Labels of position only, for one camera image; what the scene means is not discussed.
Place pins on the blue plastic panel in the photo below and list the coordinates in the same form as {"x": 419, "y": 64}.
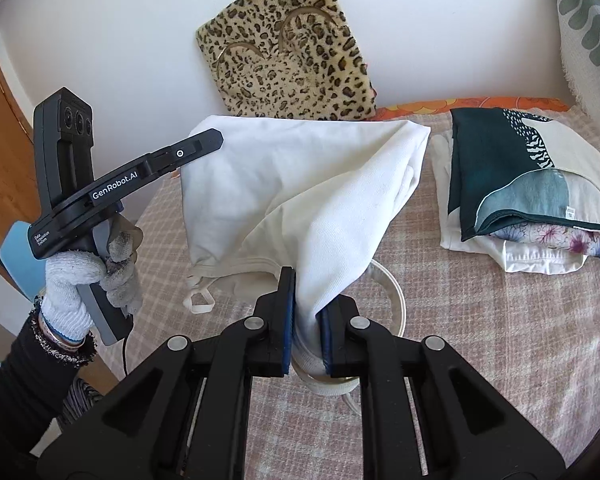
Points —
{"x": 20, "y": 260}

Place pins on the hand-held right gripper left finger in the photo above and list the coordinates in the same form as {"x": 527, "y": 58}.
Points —
{"x": 287, "y": 340}

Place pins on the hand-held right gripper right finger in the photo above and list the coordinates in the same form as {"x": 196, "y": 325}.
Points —
{"x": 326, "y": 345}

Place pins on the white green patterned blanket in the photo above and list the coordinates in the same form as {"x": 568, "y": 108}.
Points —
{"x": 585, "y": 35}

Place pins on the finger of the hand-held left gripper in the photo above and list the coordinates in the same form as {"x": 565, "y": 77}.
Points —
{"x": 190, "y": 149}

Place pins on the folded floral cloth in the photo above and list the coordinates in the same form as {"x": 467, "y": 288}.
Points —
{"x": 545, "y": 240}

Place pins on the dark striped skirt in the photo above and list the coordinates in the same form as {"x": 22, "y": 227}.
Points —
{"x": 80, "y": 400}

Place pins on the orange bed sheet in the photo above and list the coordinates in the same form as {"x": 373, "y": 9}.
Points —
{"x": 430, "y": 105}

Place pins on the pink plaid bed blanket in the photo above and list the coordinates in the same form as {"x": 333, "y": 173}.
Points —
{"x": 480, "y": 335}

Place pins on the white tank top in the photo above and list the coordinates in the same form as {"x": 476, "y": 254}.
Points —
{"x": 300, "y": 195}

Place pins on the person's left hand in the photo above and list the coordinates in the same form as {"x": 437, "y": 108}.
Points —
{"x": 65, "y": 290}

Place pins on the wooden door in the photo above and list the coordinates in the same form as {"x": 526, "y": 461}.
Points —
{"x": 5, "y": 150}

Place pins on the person's left forearm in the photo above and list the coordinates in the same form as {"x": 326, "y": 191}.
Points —
{"x": 15, "y": 390}

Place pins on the leopard print cushion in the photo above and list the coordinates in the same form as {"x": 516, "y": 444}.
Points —
{"x": 290, "y": 60}

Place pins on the folded teal patterned cloth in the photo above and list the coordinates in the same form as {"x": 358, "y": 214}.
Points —
{"x": 485, "y": 180}

